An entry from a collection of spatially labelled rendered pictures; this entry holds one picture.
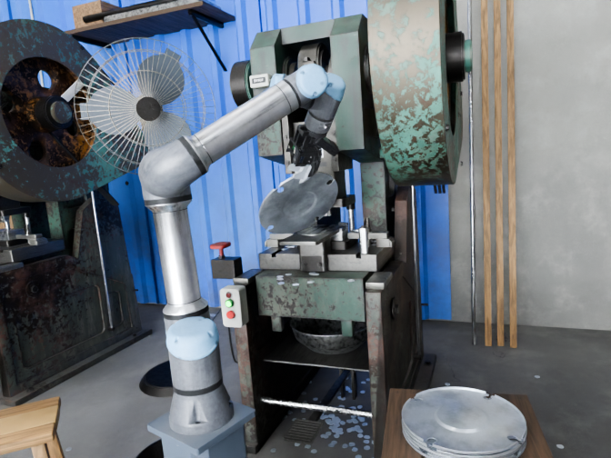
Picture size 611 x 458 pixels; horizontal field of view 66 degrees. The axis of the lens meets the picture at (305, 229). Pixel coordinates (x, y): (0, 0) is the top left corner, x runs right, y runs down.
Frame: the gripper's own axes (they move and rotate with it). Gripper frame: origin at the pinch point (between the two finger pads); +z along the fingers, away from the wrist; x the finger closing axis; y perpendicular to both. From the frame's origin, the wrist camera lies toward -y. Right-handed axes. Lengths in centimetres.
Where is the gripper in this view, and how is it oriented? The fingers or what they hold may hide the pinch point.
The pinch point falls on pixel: (302, 178)
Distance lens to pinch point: 149.3
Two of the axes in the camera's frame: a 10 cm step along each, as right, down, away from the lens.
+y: -8.5, 1.4, -5.0
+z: -2.9, 6.7, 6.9
